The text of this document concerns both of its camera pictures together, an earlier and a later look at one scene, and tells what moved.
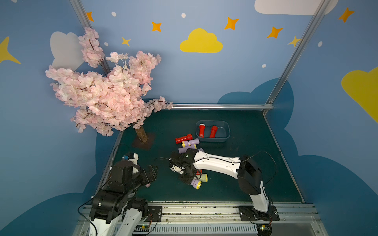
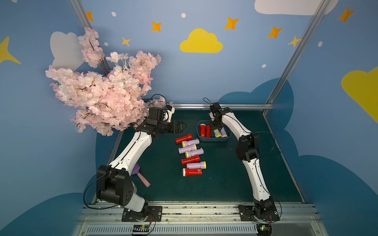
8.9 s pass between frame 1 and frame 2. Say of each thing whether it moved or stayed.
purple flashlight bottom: moved
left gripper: moved
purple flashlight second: stayed
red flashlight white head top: stayed
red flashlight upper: stayed
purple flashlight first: stayed
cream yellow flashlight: moved
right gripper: moved
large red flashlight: moved
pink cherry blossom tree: stayed
